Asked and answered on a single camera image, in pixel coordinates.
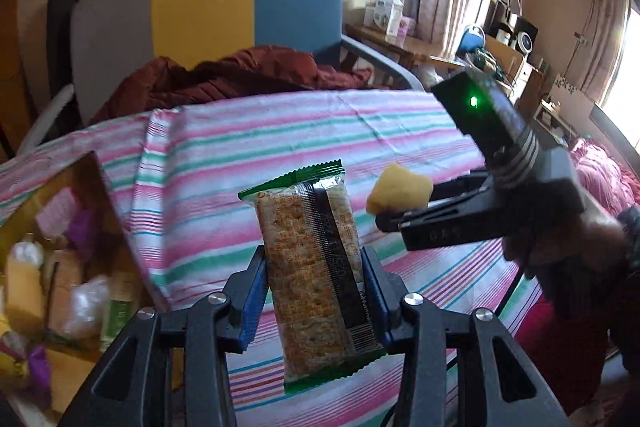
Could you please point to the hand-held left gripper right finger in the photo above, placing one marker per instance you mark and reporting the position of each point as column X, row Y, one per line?
column 375, row 297

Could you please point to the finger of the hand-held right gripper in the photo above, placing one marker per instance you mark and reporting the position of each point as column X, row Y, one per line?
column 450, row 227
column 460, row 187

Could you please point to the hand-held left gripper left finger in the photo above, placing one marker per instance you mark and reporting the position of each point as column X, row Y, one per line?
column 252, row 302

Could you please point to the yellow holey sponge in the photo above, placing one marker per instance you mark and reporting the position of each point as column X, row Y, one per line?
column 397, row 189

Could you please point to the green cracker packet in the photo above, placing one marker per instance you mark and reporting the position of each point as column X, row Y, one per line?
column 310, row 272

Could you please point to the cardboard box with items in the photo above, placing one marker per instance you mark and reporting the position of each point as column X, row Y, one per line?
column 125, row 227

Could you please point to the person's right hand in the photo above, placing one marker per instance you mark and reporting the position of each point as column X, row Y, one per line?
column 575, row 242

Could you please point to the pink blanket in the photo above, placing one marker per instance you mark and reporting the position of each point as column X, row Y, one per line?
column 605, row 177

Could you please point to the white floral box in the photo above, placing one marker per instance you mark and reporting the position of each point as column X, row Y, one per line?
column 570, row 94

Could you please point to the wooden shelf unit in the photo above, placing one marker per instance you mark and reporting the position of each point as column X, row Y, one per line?
column 520, row 67

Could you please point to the round white speaker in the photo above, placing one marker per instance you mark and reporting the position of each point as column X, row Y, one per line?
column 525, row 39

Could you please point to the blue cooler bag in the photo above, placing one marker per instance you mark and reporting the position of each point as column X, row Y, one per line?
column 472, row 41

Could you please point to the wooden side table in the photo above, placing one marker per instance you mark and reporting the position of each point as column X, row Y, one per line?
column 400, row 52

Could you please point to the pink patterned curtain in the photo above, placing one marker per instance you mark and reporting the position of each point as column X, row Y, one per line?
column 612, row 37

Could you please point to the small pink box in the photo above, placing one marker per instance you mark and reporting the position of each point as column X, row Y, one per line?
column 406, row 32

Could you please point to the person's red clothing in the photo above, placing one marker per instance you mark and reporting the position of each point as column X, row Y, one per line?
column 560, row 352

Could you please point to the striped tablecloth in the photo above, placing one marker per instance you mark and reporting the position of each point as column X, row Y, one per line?
column 300, row 132

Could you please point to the purple plastic bag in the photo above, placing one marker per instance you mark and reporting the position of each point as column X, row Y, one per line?
column 84, row 232

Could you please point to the white carton box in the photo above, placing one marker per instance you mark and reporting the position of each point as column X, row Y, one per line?
column 390, row 14

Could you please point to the pink snack packet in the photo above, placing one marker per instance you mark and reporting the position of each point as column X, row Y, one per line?
column 56, row 212

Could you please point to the maroon quilted jacket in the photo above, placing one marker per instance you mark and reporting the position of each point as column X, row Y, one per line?
column 225, row 77

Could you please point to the purple snack packet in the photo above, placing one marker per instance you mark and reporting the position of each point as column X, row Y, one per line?
column 30, row 372

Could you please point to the grey yellow blue chair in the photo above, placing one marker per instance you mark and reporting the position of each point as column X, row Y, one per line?
column 200, row 7

